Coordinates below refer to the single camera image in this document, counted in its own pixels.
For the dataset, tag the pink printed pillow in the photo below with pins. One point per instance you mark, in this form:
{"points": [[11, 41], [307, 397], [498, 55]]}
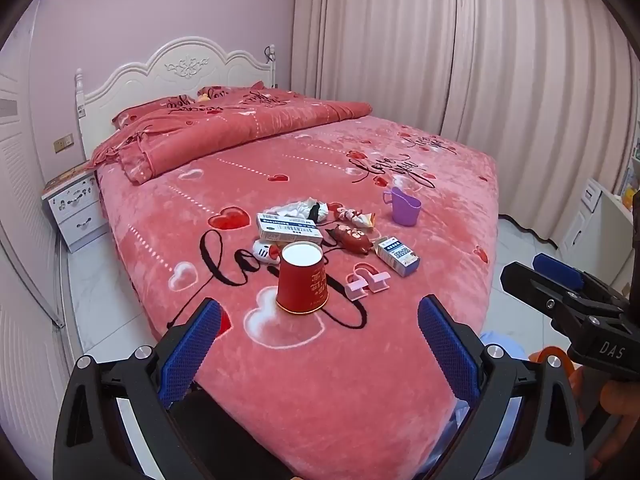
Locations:
{"points": [[150, 107], [225, 91]]}

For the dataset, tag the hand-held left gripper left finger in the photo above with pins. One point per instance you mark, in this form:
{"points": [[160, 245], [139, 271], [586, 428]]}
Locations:
{"points": [[192, 355]]}

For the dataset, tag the white nightstand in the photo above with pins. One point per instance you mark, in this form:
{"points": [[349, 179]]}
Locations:
{"points": [[80, 215]]}

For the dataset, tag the blue white medicine box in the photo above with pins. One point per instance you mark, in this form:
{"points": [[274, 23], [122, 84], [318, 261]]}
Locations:
{"points": [[397, 256]]}

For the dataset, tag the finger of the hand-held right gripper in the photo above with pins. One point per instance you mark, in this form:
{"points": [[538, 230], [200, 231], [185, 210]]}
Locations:
{"points": [[557, 269], [530, 285]]}

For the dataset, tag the pink folded quilt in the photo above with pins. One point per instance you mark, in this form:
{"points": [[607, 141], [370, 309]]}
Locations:
{"points": [[210, 125]]}

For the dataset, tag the white red small toy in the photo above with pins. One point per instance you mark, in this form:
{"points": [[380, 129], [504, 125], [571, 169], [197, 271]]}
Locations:
{"points": [[265, 252]]}

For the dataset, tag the white cabinet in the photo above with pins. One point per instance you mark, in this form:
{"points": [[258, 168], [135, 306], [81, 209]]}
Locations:
{"points": [[585, 230]]}

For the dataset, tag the pink pleated curtain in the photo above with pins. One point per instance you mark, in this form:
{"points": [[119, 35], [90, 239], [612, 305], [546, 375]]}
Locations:
{"points": [[375, 35], [540, 85]]}

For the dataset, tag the pink plastic clip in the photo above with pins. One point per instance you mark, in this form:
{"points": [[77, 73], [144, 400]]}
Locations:
{"points": [[375, 279], [356, 287]]}

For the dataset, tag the person's right hand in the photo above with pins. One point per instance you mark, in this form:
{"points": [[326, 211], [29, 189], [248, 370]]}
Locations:
{"points": [[619, 404]]}

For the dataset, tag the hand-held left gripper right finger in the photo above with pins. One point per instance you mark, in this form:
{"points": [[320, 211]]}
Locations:
{"points": [[445, 350]]}

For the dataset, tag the crumpled white tissue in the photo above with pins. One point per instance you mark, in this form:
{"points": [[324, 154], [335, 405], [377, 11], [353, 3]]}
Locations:
{"points": [[292, 208]]}

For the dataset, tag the purple plastic cup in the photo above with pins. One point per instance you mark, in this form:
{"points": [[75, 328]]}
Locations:
{"points": [[402, 207]]}

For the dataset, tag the red paper cup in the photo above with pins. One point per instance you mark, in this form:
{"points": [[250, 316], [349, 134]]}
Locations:
{"points": [[301, 282]]}

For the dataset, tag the white carved headboard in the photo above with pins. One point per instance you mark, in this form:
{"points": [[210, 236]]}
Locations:
{"points": [[150, 72]]}

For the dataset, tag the white sliding wardrobe door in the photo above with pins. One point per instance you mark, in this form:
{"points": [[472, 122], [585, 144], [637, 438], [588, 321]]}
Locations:
{"points": [[20, 185]]}

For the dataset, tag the pink heart printed blanket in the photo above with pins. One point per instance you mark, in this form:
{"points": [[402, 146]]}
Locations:
{"points": [[310, 370]]}

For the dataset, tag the white red candy wrapper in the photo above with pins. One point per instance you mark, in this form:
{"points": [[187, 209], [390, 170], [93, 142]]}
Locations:
{"points": [[352, 215]]}

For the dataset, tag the red brown plush toy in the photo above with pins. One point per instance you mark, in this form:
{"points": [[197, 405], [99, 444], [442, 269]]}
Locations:
{"points": [[350, 241]]}

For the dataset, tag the orange plastic bin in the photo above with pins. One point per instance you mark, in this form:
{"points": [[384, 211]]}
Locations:
{"points": [[542, 352]]}

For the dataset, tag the black white small wrapper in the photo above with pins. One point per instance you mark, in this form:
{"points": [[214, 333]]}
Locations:
{"points": [[320, 211]]}

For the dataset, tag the wall switch panel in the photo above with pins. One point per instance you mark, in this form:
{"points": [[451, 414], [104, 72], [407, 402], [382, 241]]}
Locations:
{"points": [[63, 144]]}

